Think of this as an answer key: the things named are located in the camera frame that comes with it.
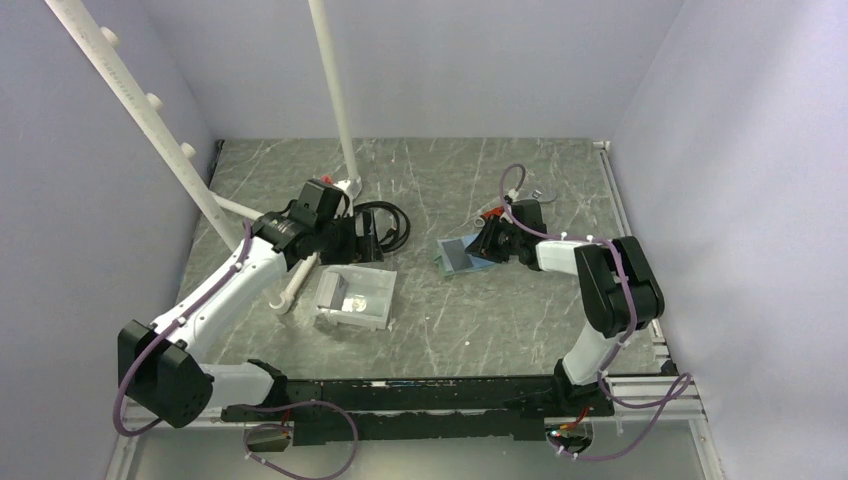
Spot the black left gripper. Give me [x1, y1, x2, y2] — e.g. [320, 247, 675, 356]
[315, 209, 383, 266]

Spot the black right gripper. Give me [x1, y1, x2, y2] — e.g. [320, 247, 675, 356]
[465, 215, 523, 264]

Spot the silver credit card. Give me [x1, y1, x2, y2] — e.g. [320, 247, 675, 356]
[440, 238, 473, 273]

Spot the dark card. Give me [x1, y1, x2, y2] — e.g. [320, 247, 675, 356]
[328, 272, 348, 310]

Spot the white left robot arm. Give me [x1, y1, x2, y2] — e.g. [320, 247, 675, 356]
[112, 179, 356, 437]

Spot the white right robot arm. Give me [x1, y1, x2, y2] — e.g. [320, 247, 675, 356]
[465, 199, 665, 415]

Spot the clear plastic tray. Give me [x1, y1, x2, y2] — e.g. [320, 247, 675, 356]
[313, 265, 397, 332]

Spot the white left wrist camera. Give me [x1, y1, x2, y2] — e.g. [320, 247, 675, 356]
[320, 175, 363, 201]

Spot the red handled adjustable wrench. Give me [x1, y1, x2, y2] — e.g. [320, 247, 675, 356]
[472, 189, 558, 228]

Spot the black coiled cable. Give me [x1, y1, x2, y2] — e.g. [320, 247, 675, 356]
[354, 201, 412, 254]

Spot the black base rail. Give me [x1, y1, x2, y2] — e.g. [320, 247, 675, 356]
[221, 375, 614, 446]

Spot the white pvc pipe frame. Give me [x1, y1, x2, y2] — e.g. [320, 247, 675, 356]
[44, 0, 364, 316]

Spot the aluminium extrusion frame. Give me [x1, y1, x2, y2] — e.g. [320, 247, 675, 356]
[105, 380, 230, 480]

